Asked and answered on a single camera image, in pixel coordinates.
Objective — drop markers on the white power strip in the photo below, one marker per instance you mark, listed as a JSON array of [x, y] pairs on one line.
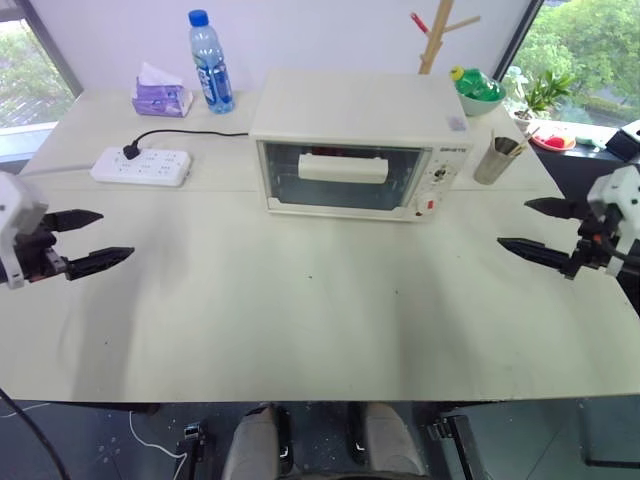
[[145, 167]]

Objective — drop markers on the metal cup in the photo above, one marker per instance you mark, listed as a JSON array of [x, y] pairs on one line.
[[492, 165]]

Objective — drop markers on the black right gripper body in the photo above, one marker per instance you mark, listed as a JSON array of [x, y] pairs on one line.
[[592, 247]]

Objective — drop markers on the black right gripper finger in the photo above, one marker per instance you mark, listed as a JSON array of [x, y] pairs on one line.
[[537, 252], [555, 207]]

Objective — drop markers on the blue capped water bottle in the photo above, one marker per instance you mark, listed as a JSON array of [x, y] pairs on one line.
[[212, 65]]

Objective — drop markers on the wooden coat stand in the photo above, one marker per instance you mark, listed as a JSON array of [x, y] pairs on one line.
[[431, 47]]

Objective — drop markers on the red plate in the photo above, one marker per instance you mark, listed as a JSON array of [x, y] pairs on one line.
[[552, 143]]

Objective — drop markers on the wooden sticks in cup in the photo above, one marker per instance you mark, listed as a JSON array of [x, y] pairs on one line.
[[517, 149]]

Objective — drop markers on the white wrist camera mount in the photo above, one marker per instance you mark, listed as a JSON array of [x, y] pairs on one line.
[[15, 210], [620, 190]]

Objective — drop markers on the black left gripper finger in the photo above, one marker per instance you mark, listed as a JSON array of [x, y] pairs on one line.
[[75, 220], [97, 261]]

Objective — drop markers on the white toaster oven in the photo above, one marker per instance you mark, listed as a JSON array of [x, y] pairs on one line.
[[350, 100]]

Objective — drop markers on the green plastic bottle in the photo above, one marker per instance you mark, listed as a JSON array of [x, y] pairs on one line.
[[477, 82]]

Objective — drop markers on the black table leg bracket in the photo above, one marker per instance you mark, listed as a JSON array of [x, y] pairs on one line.
[[457, 445], [192, 445]]

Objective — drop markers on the grey rounded shape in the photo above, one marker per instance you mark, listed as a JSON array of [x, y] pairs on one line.
[[250, 445], [390, 440]]

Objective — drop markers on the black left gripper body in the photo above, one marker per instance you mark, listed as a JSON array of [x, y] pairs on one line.
[[37, 257]]

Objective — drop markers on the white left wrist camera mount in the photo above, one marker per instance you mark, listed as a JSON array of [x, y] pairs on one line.
[[15, 210]]

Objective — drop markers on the purple tissue pack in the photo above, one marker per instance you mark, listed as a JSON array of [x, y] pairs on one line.
[[160, 97]]

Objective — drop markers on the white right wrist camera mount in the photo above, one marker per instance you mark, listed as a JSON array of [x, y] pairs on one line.
[[620, 190]]

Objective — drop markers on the potted green plant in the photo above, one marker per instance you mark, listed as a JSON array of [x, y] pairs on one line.
[[545, 92]]

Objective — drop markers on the black box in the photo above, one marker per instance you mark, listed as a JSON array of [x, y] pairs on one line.
[[625, 142]]

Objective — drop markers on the pale green bowl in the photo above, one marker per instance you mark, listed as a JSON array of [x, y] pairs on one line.
[[482, 106]]

